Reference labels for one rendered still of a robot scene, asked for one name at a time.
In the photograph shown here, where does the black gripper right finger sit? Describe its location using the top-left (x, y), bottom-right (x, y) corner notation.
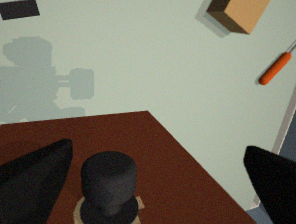
top-left (243, 146), bottom-right (296, 224)

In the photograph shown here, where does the brown wooden door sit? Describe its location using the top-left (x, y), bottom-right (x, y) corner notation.
top-left (0, 111), bottom-right (257, 224)

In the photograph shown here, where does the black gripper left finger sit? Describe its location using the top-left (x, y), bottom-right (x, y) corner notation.
top-left (0, 139), bottom-right (73, 224)

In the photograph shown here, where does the orange screwdriver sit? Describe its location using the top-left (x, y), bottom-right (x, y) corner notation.
top-left (258, 45), bottom-right (296, 85)

